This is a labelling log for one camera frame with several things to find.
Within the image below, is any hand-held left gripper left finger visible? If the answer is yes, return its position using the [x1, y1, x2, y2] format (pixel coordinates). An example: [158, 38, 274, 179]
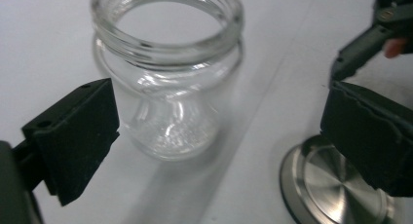
[20, 77, 121, 207]

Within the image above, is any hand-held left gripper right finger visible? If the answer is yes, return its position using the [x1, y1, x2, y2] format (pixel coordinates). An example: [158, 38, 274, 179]
[319, 81, 413, 198]

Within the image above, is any round silver metal lid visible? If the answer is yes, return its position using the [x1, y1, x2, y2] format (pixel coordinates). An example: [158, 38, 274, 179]
[280, 134, 404, 224]

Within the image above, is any clear glass jar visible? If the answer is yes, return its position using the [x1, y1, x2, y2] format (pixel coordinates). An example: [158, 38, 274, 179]
[90, 0, 245, 163]

